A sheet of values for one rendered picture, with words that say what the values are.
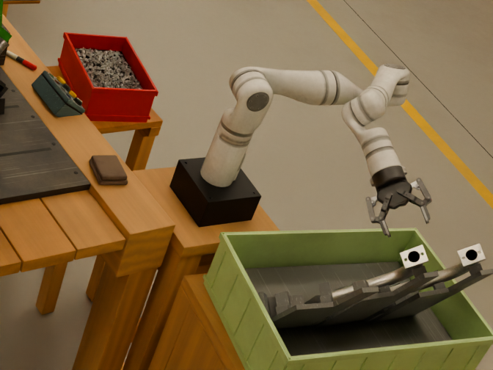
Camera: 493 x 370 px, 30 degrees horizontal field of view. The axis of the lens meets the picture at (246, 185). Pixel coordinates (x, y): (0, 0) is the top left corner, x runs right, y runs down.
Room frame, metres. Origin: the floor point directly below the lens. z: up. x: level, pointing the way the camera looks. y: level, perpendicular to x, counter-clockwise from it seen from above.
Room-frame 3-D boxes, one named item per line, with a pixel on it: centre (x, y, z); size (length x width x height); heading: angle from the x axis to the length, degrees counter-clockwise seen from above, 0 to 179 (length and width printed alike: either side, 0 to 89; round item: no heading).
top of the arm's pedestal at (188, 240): (2.07, 0.08, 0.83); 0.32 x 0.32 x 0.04; 44
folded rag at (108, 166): (1.95, 0.35, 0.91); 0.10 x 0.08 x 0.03; 36
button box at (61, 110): (2.18, 0.59, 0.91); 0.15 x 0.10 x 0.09; 49
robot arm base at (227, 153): (2.07, 0.08, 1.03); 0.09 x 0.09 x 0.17; 52
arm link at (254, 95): (2.06, 0.08, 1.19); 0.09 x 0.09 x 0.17; 34
